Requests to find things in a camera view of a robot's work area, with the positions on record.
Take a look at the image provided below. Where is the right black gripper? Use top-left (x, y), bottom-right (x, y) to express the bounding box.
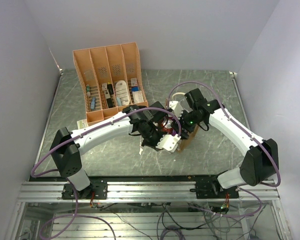
top-left (170, 107), bottom-right (203, 139)

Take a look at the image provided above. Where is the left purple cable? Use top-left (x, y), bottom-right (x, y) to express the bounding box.
top-left (30, 106), bottom-right (183, 179)

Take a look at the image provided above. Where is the purple cable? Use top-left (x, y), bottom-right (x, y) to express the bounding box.
top-left (30, 106), bottom-right (183, 179)
top-left (167, 81), bottom-right (282, 188)

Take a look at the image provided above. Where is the burlap canvas tote bag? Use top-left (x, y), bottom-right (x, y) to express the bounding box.
top-left (165, 92), bottom-right (199, 153)

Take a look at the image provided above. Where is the pink desk organizer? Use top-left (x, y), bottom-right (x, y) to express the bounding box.
top-left (73, 42), bottom-right (149, 126)

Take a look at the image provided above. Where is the white oval device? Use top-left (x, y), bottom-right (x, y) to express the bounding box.
top-left (115, 80), bottom-right (131, 106)

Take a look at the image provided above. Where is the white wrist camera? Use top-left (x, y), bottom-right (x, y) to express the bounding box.
top-left (168, 100), bottom-right (184, 119)
top-left (156, 134), bottom-right (181, 153)

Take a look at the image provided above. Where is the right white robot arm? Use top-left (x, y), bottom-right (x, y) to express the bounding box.
top-left (179, 88), bottom-right (280, 198)

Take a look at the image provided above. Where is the aluminium rail frame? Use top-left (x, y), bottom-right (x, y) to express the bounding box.
top-left (17, 178), bottom-right (280, 203)

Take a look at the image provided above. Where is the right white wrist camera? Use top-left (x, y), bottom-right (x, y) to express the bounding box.
top-left (168, 100), bottom-right (184, 119)

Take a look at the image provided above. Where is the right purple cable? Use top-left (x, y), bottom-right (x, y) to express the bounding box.
top-left (167, 81), bottom-right (282, 188)

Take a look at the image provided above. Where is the red cola can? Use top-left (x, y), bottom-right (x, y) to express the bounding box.
top-left (161, 118), bottom-right (174, 134)

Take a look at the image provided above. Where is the small white red box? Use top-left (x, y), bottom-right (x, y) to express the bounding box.
top-left (76, 119), bottom-right (88, 130)

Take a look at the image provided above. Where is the black marker pen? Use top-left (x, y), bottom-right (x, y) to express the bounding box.
top-left (107, 83), bottom-right (114, 95)

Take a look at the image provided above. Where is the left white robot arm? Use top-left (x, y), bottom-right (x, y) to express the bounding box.
top-left (50, 102), bottom-right (170, 200)

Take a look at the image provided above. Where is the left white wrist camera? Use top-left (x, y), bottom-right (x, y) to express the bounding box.
top-left (156, 134), bottom-right (181, 153)

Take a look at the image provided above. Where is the white label box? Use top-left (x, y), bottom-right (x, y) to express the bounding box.
top-left (132, 90), bottom-right (145, 104)

